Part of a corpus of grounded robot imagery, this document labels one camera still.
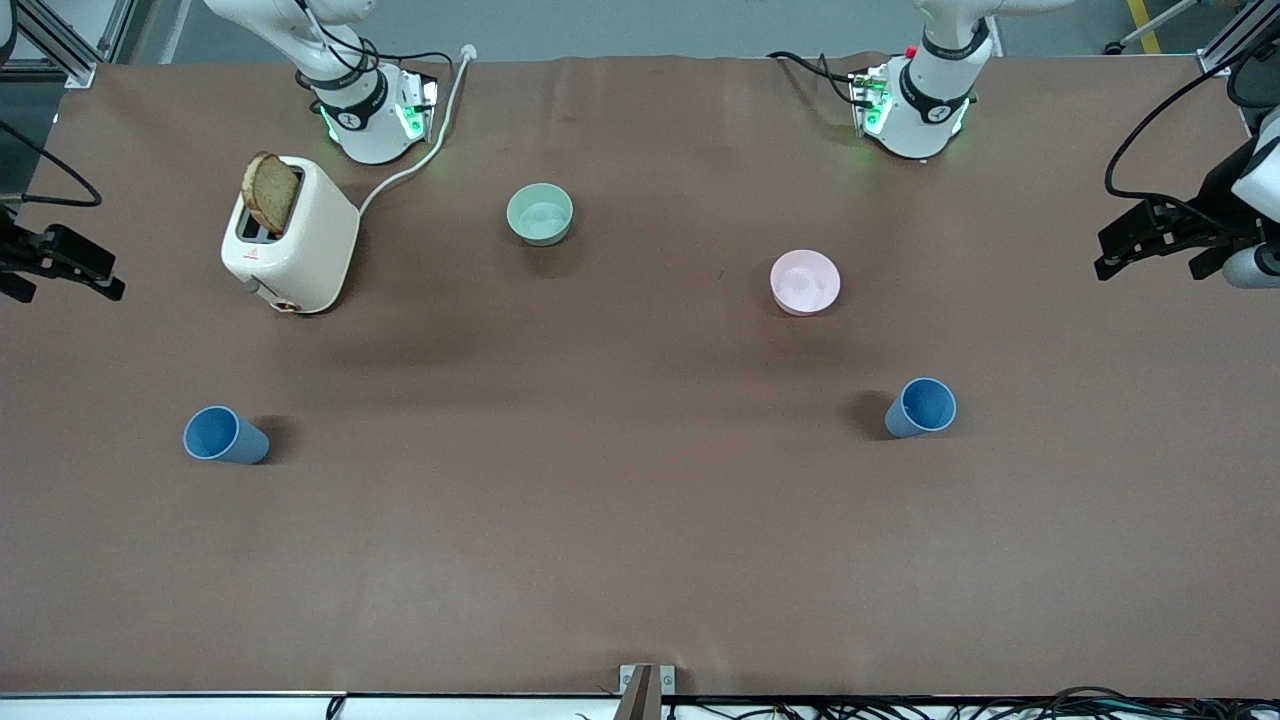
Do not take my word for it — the blue plastic cup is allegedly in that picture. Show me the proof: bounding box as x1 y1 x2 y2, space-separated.
182 404 271 466
884 376 958 440

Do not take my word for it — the grey stand leg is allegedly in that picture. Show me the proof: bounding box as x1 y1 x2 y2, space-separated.
1104 0 1201 55

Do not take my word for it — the brown bread slice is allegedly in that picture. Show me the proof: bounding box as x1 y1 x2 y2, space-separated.
242 151 302 238

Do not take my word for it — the cream white toaster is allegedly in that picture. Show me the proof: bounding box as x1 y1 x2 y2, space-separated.
220 155 361 316

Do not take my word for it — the pink bowl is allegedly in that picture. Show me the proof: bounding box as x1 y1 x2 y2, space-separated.
769 249 842 318

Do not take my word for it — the mint green bowl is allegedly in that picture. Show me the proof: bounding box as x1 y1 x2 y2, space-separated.
505 182 576 248

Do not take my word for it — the brown table cover sheet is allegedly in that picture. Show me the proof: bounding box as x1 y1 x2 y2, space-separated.
0 54 1280 699

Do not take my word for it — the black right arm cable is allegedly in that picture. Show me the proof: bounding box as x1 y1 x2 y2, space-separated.
0 120 103 209

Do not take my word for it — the aluminium frame profile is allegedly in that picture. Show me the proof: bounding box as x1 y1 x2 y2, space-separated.
1198 0 1280 78
12 0 101 89

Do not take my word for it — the white toaster power cable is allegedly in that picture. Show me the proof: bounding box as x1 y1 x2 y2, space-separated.
357 44 478 217

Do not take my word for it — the black left base cable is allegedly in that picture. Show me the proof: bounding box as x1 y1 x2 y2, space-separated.
767 50 863 107

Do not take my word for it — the white table edge rail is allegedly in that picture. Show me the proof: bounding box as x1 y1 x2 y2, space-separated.
0 690 621 720

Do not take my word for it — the black cable bundle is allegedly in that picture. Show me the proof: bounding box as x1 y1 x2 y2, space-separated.
660 685 1280 720

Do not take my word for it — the metal camera pole bracket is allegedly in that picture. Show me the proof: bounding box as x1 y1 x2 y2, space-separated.
612 664 677 720

